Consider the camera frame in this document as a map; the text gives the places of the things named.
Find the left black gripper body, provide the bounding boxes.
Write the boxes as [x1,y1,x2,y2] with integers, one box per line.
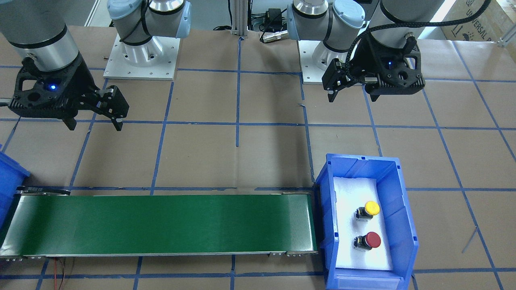
[350,35,426,95]

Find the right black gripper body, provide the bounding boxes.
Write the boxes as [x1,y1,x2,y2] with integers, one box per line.
[8,54,101,120]

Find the aluminium frame post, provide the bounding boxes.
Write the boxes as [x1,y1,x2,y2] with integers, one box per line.
[230,0,251,39]

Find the cardboard box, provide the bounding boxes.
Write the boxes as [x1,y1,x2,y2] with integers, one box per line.
[441,0,516,41]

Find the red push button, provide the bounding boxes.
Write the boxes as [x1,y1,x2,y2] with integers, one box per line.
[353,232,382,251]

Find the yellow push button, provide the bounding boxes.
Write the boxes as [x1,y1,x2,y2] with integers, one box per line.
[354,201,381,222]

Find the green conveyor belt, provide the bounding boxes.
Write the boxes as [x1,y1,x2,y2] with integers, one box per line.
[1,193,318,259]

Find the red black conveyor wires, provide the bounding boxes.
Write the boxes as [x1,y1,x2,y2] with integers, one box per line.
[53,258,67,290]

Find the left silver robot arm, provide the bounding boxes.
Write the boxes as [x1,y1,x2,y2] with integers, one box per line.
[286,0,490,102]

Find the black power adapter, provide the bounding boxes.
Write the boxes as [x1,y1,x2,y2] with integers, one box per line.
[265,8,282,26]

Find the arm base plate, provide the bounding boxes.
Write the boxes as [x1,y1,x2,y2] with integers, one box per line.
[298,40,347,85]
[104,35,181,81]

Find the white foam pad bin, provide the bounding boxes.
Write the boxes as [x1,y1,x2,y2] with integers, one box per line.
[333,177,393,271]

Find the blue plastic bin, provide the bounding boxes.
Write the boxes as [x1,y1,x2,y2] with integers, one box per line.
[0,152,31,226]
[315,153,419,290]

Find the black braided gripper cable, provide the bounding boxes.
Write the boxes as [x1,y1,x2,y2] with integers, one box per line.
[345,0,492,75]

